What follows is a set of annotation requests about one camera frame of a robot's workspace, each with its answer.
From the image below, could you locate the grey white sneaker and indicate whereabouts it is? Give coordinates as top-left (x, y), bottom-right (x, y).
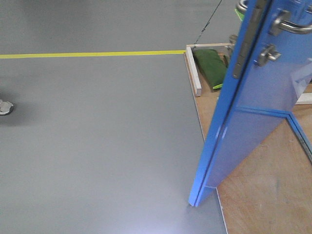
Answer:
top-left (0, 99), bottom-right (14, 116)

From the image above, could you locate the green sandbag pair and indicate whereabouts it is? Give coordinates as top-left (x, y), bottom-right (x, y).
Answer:
top-left (223, 55), bottom-right (230, 68)
top-left (193, 49), bottom-right (227, 90)

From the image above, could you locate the door plywood platform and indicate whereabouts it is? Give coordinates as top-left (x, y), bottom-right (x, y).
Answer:
top-left (183, 43), bottom-right (312, 234)

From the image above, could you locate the white triangular wooden brace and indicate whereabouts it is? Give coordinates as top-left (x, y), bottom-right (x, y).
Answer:
top-left (295, 93), bottom-right (312, 105)

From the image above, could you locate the green sandbag left pair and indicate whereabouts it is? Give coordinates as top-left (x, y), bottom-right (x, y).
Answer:
top-left (193, 49), bottom-right (227, 90)

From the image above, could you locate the blue door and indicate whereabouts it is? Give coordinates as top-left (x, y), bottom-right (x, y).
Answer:
top-left (189, 0), bottom-right (312, 206)

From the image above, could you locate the white wooden border strip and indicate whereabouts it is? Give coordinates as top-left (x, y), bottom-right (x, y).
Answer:
top-left (185, 45), bottom-right (202, 97)

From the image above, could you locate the dark guy rope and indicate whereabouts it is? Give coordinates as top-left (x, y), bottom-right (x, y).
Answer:
top-left (194, 0), bottom-right (223, 46)

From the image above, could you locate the silver door lever handle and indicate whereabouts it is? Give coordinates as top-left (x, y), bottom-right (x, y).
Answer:
top-left (268, 10), bottom-right (312, 36)

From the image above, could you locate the silver far side door handle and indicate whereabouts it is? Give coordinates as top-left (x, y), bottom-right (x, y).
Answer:
top-left (236, 0), bottom-right (249, 15)

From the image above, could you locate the silver door thumb-turn lock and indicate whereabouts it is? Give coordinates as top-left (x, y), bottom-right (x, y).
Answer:
top-left (256, 44), bottom-right (281, 67)

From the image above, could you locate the green sandbag right pair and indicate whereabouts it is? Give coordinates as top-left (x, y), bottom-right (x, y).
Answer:
top-left (223, 55), bottom-right (230, 68)

